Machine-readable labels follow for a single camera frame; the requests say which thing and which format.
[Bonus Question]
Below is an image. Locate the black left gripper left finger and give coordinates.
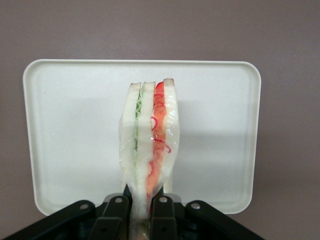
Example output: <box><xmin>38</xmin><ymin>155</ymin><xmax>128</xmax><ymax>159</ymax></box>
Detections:
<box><xmin>91</xmin><ymin>184</ymin><xmax>133</xmax><ymax>240</ymax></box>

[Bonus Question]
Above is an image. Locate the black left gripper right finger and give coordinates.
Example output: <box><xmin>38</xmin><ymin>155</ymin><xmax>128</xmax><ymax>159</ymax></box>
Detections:
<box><xmin>149</xmin><ymin>186</ymin><xmax>181</xmax><ymax>240</ymax></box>

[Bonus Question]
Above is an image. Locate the triangle sandwich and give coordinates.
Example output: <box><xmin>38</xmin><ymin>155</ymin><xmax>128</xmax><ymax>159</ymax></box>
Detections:
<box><xmin>117</xmin><ymin>77</ymin><xmax>181</xmax><ymax>240</ymax></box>

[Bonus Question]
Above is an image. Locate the beige plastic tray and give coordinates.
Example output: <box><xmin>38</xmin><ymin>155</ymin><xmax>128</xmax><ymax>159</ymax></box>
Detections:
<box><xmin>22</xmin><ymin>58</ymin><xmax>262</xmax><ymax>216</ymax></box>

